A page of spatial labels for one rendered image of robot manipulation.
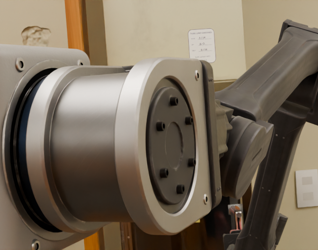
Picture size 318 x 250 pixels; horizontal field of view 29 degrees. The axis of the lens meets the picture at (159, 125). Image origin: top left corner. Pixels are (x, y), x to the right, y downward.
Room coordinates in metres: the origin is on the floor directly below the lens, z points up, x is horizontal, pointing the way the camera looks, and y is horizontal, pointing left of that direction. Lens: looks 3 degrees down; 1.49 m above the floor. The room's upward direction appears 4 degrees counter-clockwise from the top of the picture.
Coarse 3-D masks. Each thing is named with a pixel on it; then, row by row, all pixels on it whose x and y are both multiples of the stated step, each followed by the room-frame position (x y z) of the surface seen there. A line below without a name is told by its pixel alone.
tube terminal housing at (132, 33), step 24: (120, 0) 1.43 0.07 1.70; (144, 0) 1.43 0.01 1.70; (168, 0) 1.43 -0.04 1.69; (192, 0) 1.44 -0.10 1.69; (216, 0) 1.44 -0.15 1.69; (240, 0) 1.45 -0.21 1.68; (120, 24) 1.43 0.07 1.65; (144, 24) 1.43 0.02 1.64; (168, 24) 1.43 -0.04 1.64; (192, 24) 1.44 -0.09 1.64; (216, 24) 1.44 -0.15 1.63; (240, 24) 1.45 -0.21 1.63; (120, 48) 1.43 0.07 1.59; (144, 48) 1.43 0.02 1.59; (168, 48) 1.43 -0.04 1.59; (216, 48) 1.44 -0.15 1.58; (240, 48) 1.45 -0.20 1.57; (216, 72) 1.44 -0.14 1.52; (240, 72) 1.45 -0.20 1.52
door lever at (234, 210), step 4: (232, 208) 1.43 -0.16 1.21; (236, 208) 1.43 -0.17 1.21; (232, 212) 1.43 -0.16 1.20; (236, 212) 1.38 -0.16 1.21; (240, 212) 1.38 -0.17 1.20; (236, 216) 1.38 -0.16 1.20; (240, 216) 1.38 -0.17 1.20; (236, 220) 1.38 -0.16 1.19; (240, 220) 1.38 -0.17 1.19; (236, 224) 1.38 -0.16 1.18; (240, 224) 1.38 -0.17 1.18; (236, 228) 1.38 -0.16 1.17; (240, 228) 1.38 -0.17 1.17
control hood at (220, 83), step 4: (224, 76) 1.33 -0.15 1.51; (228, 76) 1.33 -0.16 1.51; (232, 76) 1.33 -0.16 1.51; (236, 76) 1.33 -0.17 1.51; (216, 80) 1.33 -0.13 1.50; (220, 80) 1.33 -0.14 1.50; (224, 80) 1.33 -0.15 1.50; (228, 80) 1.33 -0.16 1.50; (232, 80) 1.33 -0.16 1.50; (216, 84) 1.33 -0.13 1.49; (220, 84) 1.33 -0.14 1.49; (224, 84) 1.33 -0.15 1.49; (228, 84) 1.34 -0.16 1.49; (216, 88) 1.34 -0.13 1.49; (220, 88) 1.34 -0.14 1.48; (224, 88) 1.34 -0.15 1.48
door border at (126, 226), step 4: (120, 224) 1.41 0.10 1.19; (124, 224) 1.41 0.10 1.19; (128, 224) 1.41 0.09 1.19; (120, 228) 1.41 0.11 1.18; (124, 228) 1.41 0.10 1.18; (128, 228) 1.41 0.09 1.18; (124, 232) 1.41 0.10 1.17; (128, 232) 1.41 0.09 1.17; (124, 236) 1.41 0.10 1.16; (128, 236) 1.41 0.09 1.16; (124, 240) 1.41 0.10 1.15; (128, 240) 1.41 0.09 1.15; (124, 244) 1.41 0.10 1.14; (128, 244) 1.41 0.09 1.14; (124, 248) 1.41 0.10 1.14; (128, 248) 1.41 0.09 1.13; (132, 248) 1.41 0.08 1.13
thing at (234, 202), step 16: (224, 208) 1.43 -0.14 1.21; (240, 208) 1.43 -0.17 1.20; (192, 224) 1.42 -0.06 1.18; (208, 224) 1.43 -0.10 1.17; (224, 224) 1.43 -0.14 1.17; (144, 240) 1.42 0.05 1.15; (160, 240) 1.42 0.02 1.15; (176, 240) 1.42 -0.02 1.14; (192, 240) 1.42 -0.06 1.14; (208, 240) 1.43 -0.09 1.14
